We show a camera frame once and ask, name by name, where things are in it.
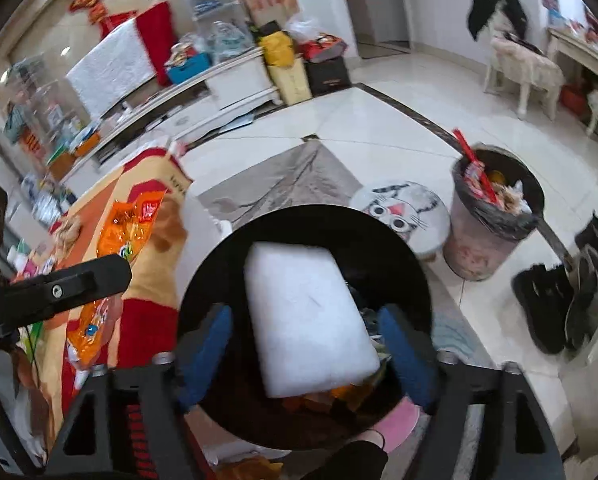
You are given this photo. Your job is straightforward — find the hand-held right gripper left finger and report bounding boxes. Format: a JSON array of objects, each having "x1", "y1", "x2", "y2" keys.
[{"x1": 44, "y1": 303, "x2": 236, "y2": 480}]

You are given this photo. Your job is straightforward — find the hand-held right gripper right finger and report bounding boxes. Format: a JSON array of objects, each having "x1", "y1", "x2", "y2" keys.
[{"x1": 376, "y1": 304, "x2": 567, "y2": 480}]

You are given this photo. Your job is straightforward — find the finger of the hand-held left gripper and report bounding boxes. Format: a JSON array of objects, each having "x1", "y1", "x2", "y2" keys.
[{"x1": 0, "y1": 254, "x2": 133, "y2": 333}]

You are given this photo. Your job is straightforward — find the brown paper ball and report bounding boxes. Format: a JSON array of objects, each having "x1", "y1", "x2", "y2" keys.
[{"x1": 53, "y1": 214, "x2": 83, "y2": 257}]

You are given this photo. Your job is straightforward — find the black round bin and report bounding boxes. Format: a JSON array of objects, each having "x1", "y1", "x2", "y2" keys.
[{"x1": 177, "y1": 204, "x2": 435, "y2": 452}]

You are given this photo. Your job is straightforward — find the orange snack bag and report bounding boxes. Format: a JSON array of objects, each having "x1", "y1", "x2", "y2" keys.
[{"x1": 284, "y1": 381, "x2": 382, "y2": 413}]

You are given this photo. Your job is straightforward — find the white foam block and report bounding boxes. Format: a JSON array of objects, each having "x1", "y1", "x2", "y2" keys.
[{"x1": 243, "y1": 241, "x2": 382, "y2": 400}]

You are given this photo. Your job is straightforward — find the trash can with black liner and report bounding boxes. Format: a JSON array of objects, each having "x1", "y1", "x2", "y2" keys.
[{"x1": 441, "y1": 144, "x2": 546, "y2": 282}]

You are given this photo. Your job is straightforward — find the pink slipper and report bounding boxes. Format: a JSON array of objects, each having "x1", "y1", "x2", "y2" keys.
[{"x1": 374, "y1": 395, "x2": 422, "y2": 453}]

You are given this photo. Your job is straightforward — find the orange and red printed blanket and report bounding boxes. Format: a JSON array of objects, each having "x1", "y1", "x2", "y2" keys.
[{"x1": 9, "y1": 147, "x2": 220, "y2": 480}]

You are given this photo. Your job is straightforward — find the large orange printed package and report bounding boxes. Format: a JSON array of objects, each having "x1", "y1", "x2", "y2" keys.
[{"x1": 65, "y1": 194, "x2": 167, "y2": 378}]

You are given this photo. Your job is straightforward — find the person's black trouser leg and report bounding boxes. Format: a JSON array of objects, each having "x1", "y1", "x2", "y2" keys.
[{"x1": 299, "y1": 439, "x2": 390, "y2": 480}]

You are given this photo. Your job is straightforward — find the cat printed round stool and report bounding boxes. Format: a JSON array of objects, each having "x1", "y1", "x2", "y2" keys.
[{"x1": 349, "y1": 180, "x2": 452, "y2": 261}]

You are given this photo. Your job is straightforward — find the black shoes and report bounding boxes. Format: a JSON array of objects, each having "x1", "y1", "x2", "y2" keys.
[{"x1": 510, "y1": 262, "x2": 577, "y2": 356}]

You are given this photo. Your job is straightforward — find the grey shoes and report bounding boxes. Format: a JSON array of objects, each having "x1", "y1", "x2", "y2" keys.
[{"x1": 564, "y1": 245, "x2": 598, "y2": 353}]

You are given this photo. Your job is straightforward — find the grey floor rug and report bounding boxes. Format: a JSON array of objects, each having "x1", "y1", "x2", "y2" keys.
[{"x1": 196, "y1": 139, "x2": 367, "y2": 231}]

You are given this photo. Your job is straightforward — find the red stick wrapper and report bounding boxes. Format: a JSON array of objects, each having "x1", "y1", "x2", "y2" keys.
[{"x1": 452, "y1": 129, "x2": 500, "y2": 206}]

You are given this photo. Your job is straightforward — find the white tv cabinet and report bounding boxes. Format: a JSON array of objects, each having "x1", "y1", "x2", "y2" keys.
[{"x1": 54, "y1": 47, "x2": 285, "y2": 176}]

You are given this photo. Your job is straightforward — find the white quilted cloth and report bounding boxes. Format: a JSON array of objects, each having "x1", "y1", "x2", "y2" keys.
[{"x1": 65, "y1": 19, "x2": 159, "y2": 122}]

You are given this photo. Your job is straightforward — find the blue basket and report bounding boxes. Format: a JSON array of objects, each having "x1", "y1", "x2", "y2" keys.
[{"x1": 166, "y1": 52, "x2": 214, "y2": 86}]

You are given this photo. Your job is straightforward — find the red cloth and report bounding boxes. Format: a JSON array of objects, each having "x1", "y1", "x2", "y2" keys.
[{"x1": 136, "y1": 1, "x2": 177, "y2": 87}]

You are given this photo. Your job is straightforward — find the cream cardboard box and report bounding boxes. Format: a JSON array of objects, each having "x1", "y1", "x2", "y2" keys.
[{"x1": 269, "y1": 57, "x2": 314, "y2": 107}]

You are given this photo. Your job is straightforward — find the clear plastic bag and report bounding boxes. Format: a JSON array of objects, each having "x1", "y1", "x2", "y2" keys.
[{"x1": 210, "y1": 21, "x2": 260, "y2": 63}]

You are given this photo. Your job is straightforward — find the black box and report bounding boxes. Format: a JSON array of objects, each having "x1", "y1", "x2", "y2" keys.
[{"x1": 305, "y1": 56, "x2": 352, "y2": 97}]

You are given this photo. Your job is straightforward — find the yellow bag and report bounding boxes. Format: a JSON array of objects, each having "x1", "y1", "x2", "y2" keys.
[{"x1": 258, "y1": 31, "x2": 300, "y2": 67}]

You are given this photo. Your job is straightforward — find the red gift box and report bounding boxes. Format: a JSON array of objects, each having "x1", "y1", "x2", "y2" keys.
[{"x1": 299, "y1": 34, "x2": 347, "y2": 63}]

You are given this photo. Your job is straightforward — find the white plastic bag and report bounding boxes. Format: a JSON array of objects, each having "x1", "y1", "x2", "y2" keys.
[{"x1": 285, "y1": 17, "x2": 325, "y2": 41}]

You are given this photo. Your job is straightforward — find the white side table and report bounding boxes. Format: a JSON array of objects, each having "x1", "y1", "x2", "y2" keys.
[{"x1": 546, "y1": 25, "x2": 598, "y2": 126}]

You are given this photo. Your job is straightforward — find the black jacket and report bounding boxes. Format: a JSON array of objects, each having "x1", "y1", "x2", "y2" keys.
[{"x1": 466, "y1": 0, "x2": 529, "y2": 42}]

